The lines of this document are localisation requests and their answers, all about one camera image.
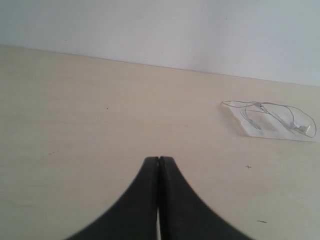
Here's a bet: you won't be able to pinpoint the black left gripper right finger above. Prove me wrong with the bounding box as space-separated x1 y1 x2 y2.
157 156 250 240

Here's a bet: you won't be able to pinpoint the white wired earphones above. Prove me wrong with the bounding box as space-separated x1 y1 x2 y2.
220 99 318 139

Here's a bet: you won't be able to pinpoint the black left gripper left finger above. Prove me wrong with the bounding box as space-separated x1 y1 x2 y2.
69 156 160 240

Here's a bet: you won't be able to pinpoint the clear open plastic case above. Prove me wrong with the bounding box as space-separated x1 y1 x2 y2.
221 100 320 143

